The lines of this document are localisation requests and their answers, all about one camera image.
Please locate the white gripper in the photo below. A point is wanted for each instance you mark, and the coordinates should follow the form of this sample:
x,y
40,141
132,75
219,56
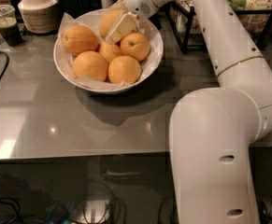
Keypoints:
x,y
137,1

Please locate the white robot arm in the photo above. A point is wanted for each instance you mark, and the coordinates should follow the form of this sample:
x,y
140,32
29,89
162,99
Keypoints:
x,y
210,130

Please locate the white paper bowl liner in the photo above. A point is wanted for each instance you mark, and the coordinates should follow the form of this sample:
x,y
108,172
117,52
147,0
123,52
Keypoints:
x,y
67,62

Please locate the small centre orange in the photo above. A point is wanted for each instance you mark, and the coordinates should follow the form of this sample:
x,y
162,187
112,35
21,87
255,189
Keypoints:
x,y
108,51

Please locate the white ceramic bowl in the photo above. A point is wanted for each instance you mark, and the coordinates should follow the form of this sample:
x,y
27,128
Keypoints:
x,y
110,89

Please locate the stack of paper bowls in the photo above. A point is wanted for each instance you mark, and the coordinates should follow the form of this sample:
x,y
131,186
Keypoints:
x,y
40,16

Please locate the green packet in rack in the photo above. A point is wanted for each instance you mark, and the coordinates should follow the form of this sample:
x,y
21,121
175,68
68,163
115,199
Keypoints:
x,y
237,4

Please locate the plastic cup green drink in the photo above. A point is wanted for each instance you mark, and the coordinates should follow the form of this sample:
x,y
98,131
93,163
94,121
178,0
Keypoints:
x,y
9,28

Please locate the black wire rack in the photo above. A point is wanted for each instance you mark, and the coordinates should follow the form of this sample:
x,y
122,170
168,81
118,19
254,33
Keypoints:
x,y
185,26

